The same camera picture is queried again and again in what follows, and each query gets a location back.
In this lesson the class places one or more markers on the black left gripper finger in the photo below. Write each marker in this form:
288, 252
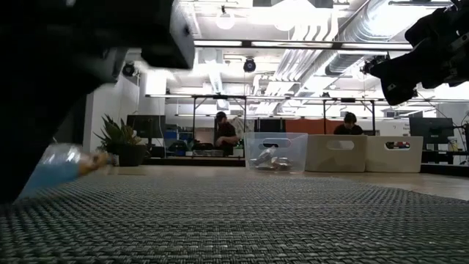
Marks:
29, 139

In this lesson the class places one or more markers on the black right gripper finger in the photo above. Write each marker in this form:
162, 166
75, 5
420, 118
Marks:
399, 80

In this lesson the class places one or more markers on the blue-trimmed granola bar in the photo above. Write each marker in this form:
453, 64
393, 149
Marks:
55, 172

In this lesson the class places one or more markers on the black ceiling spotlight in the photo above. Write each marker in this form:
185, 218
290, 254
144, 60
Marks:
129, 70
368, 64
249, 65

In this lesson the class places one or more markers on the black computer monitor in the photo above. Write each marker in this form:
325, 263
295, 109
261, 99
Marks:
432, 128
146, 126

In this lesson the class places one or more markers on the person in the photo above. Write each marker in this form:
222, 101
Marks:
348, 128
225, 133

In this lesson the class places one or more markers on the white plastic bin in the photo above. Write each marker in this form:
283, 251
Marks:
377, 157

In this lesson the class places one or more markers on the grey plastic bin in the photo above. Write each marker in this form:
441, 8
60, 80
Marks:
337, 157

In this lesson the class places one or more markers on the potted succulent plant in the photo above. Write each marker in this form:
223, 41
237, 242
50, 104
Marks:
130, 155

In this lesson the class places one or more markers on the white globe pendant lamp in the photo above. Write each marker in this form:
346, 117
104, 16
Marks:
224, 20

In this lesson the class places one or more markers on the clear plastic bin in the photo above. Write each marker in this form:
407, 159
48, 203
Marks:
253, 141

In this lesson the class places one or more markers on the grey woven placemat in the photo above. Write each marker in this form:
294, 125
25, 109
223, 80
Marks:
293, 227

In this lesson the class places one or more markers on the black background rig frame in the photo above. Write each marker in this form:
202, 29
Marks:
220, 97
348, 99

